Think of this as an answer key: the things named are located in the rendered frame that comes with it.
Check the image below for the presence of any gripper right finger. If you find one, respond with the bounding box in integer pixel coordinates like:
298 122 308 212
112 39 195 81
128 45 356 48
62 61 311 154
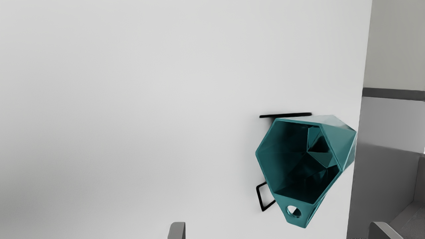
368 221 404 239

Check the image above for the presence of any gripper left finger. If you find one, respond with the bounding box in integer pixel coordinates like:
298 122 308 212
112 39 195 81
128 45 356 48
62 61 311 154
168 222 186 239

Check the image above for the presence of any teal faceted mug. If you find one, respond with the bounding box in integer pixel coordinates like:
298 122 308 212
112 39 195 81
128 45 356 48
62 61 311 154
255 115 357 229

